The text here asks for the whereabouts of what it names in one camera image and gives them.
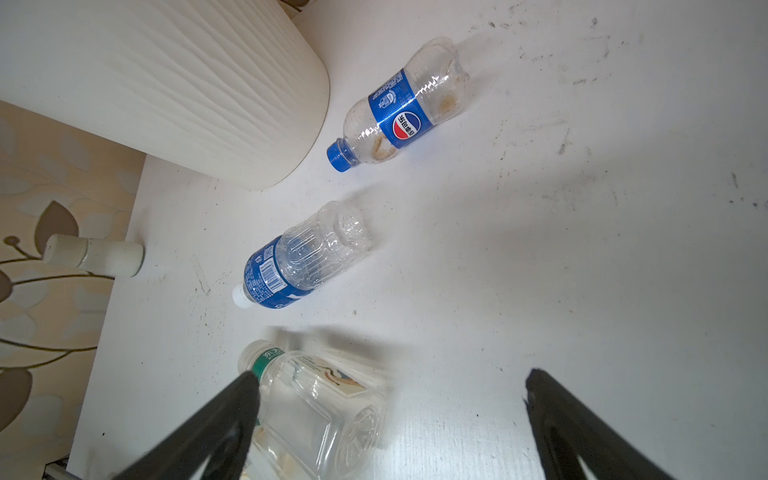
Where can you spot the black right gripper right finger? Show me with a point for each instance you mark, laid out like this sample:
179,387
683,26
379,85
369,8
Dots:
571,439

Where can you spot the white ribbed trash bin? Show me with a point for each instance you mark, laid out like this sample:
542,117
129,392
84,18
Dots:
229,89

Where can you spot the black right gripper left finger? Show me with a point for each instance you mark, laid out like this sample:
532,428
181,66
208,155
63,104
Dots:
215,440

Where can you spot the clear bottle blue cap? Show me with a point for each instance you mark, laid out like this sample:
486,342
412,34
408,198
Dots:
426,92

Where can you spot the clear bottle green neck band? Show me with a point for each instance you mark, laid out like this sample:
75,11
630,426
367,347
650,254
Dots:
315,421

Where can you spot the clear bottle blue label middle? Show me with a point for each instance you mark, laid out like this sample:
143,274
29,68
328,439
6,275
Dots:
304,257

